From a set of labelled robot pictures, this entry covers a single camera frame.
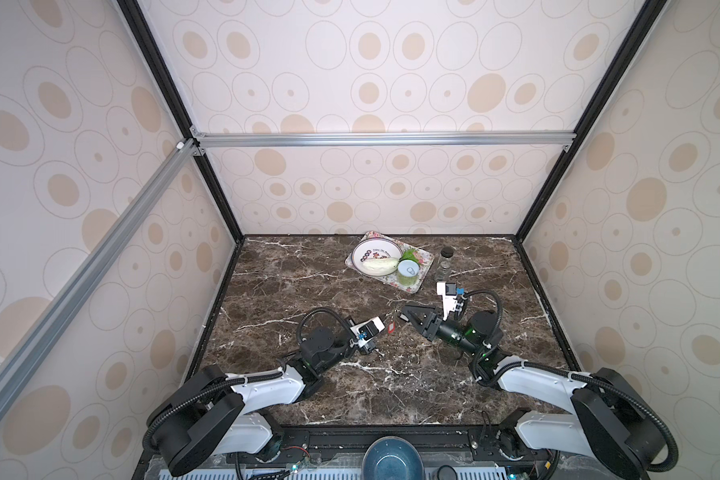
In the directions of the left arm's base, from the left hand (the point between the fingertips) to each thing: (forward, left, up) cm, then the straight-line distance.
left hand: (390, 315), depth 74 cm
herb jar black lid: (+29, -21, -15) cm, 38 cm away
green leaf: (+31, -9, -13) cm, 35 cm away
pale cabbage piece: (+29, +2, -18) cm, 34 cm away
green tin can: (+25, -8, -17) cm, 31 cm away
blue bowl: (-28, 0, -19) cm, 34 cm away
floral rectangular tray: (+26, -3, -21) cm, 33 cm away
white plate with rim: (+36, +3, -22) cm, 42 cm away
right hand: (+1, -4, -1) cm, 4 cm away
